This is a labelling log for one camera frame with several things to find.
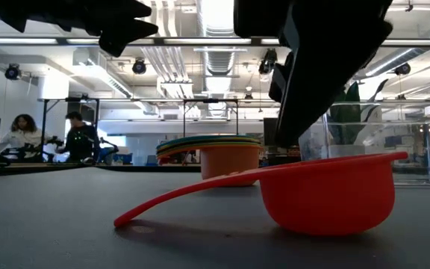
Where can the black overhead crossbeam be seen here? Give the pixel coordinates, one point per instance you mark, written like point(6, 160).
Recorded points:
point(61, 41)

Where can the clear plastic basket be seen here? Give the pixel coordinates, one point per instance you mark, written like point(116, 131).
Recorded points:
point(405, 149)

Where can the yellow measuring cup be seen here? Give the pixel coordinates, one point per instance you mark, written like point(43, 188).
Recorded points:
point(207, 144)

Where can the person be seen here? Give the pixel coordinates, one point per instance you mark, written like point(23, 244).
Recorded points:
point(80, 142)
point(22, 125)

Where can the red measuring cup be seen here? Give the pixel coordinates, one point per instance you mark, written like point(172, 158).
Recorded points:
point(327, 198)

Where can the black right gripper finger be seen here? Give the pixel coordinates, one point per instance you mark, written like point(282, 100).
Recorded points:
point(312, 86)
point(278, 84)

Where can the black background robot arm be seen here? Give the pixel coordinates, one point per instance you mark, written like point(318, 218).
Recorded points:
point(106, 147)
point(32, 149)

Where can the black monitor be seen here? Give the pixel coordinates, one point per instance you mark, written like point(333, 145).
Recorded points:
point(269, 130)

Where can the black hanging ceiling device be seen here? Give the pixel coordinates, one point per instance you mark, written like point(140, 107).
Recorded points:
point(267, 63)

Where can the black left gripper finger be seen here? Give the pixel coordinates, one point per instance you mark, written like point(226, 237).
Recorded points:
point(136, 9)
point(125, 35)

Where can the black ceiling spotlight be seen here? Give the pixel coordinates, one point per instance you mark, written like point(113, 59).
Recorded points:
point(139, 67)
point(402, 69)
point(12, 72)

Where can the potted plant in white pot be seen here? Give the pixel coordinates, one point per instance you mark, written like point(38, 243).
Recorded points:
point(349, 123)

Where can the black frame stand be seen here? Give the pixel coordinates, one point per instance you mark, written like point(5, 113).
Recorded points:
point(69, 99)
point(210, 100)

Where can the teal measuring cup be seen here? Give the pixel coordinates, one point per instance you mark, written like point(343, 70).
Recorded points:
point(207, 138)

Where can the silver ventilation duct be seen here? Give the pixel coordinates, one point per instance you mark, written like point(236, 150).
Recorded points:
point(218, 63)
point(394, 60)

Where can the orange measuring cup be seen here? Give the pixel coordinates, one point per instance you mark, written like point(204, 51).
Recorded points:
point(230, 166)

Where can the dark grey table mat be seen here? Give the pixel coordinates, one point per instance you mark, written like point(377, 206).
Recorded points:
point(50, 231)

